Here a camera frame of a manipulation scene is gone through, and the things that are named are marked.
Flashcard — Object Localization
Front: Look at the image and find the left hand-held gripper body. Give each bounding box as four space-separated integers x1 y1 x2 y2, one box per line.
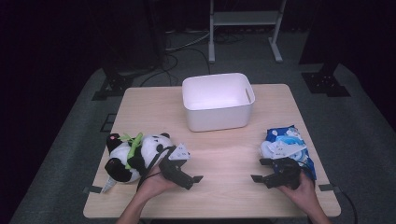
158 143 194 191

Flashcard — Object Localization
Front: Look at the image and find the dark floor hatch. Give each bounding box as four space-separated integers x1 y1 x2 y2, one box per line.
100 113 118 133

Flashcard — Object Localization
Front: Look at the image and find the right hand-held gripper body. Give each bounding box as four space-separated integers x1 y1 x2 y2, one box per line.
263 141 307 190

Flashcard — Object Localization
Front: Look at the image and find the grey table edge clip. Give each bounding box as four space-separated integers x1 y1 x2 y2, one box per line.
318 183 338 192
83 185 103 194

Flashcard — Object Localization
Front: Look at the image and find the black table edge cable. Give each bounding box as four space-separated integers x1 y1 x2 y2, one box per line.
335 186 359 224

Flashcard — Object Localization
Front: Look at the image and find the person's left hand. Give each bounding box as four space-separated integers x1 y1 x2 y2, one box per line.
136 172 178 203

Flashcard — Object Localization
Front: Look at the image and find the white plastic bin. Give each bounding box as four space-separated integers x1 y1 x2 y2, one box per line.
181 72 256 133

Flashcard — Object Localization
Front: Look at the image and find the black floor cable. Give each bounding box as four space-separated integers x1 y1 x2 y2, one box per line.
139 52 180 88
183 46 213 76

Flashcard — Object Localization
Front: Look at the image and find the person's right hand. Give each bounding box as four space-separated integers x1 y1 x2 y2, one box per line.
278 172 323 217

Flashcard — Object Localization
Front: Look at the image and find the blue wet wipes pack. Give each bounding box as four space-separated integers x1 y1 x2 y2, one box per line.
264 124 318 181

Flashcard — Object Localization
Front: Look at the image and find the white metal stand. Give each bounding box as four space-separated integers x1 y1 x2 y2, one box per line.
207 0 288 64

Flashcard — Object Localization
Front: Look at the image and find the grey floor cable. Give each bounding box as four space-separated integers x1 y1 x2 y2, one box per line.
164 31 211 52

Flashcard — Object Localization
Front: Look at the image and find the panda plush toy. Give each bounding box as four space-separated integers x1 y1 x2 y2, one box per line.
101 132 176 194

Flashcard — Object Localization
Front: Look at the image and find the black stand base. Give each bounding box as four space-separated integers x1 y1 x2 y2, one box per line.
92 66 134 101
301 62 352 98

